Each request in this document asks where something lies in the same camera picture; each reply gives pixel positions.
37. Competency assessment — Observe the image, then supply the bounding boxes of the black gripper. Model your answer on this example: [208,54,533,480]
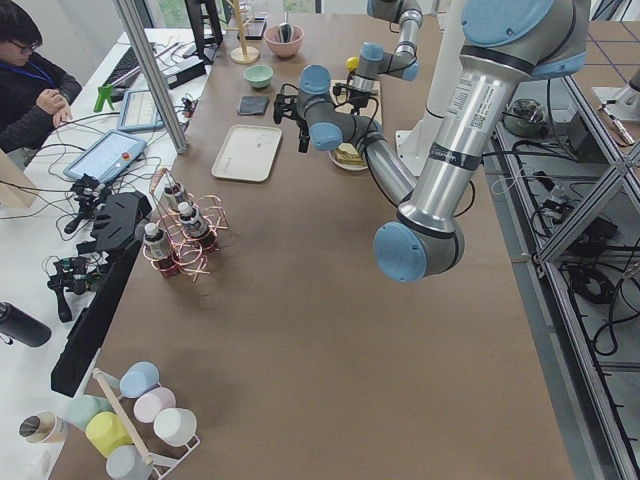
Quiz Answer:
[333,79,375,114]
[273,83,309,153]

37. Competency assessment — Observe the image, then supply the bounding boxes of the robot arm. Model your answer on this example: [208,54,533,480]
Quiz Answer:
[333,0,424,114]
[274,1,591,282]

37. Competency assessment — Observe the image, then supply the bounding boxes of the white rabbit tray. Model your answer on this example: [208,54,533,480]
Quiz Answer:
[211,124,282,183]

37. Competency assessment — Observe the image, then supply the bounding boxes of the whole yellow lemon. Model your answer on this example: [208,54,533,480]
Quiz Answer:
[345,57,359,72]

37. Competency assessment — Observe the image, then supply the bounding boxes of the white plate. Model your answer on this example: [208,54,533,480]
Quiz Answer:
[329,144,368,172]

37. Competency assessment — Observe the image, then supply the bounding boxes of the top bread slice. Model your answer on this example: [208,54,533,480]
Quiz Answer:
[334,143,363,164]

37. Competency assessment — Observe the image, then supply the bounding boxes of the grey folded cloth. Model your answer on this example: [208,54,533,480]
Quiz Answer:
[237,96,269,116]

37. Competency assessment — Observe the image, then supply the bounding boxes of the mint green bowl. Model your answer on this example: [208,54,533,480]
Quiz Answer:
[244,65,274,89]

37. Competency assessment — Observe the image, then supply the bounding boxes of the metal scoop in bowl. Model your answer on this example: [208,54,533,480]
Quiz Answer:
[278,22,294,43]

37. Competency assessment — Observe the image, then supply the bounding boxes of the pink bowl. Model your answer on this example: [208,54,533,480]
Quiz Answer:
[264,22,305,60]

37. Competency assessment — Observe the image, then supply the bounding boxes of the wooden mug tree stand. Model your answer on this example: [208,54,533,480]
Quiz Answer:
[227,0,260,65]

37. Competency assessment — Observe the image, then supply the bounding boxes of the dark drink bottle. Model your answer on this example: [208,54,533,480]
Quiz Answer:
[163,183,189,211]
[178,201,209,239]
[144,222,168,260]

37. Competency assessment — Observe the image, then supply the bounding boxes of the blue tablet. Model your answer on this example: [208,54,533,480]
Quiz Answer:
[117,90,164,133]

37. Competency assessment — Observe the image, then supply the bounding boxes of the black keyboard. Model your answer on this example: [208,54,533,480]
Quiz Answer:
[103,47,140,89]

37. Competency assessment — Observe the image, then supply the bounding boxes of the blue teach pendant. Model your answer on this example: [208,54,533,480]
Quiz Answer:
[63,130,146,183]

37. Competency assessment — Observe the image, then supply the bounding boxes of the green clamp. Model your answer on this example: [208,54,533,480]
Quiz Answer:
[93,84,114,113]

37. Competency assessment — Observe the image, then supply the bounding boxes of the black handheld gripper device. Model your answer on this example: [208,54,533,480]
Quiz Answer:
[76,191,152,255]

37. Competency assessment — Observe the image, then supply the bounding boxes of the seated person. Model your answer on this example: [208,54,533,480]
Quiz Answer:
[1,1,82,153]

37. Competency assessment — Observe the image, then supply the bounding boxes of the black long box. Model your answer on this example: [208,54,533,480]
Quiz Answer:
[50,241,141,397]

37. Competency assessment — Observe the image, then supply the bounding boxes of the blue cup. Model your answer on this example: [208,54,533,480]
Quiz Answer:
[119,361,160,399]

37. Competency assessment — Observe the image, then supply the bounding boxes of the pink cup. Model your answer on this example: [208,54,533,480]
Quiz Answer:
[133,386,176,423]

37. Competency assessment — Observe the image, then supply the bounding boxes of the white cup rack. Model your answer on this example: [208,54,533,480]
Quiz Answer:
[92,368,201,479]

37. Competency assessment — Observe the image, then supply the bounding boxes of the white cup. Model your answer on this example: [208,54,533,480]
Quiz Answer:
[153,407,197,447]

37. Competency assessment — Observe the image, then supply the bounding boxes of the black thermos bottle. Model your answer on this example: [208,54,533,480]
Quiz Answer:
[1,302,51,347]

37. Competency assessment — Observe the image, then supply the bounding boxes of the green cup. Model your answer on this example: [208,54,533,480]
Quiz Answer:
[65,394,113,431]

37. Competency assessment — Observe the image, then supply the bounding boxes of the yellow cup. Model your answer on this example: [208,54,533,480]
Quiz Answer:
[85,411,133,458]

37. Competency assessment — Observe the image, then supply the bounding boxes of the grey cup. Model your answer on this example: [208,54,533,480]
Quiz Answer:
[106,445,152,480]

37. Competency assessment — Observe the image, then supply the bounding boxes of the paper cup metal inside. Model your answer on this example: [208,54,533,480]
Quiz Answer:
[19,411,68,443]

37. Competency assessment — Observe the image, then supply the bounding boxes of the aluminium frame post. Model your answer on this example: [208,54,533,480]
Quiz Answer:
[114,0,188,154]

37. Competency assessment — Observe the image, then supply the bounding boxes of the copper wire bottle rack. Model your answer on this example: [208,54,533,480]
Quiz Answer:
[142,167,229,282]

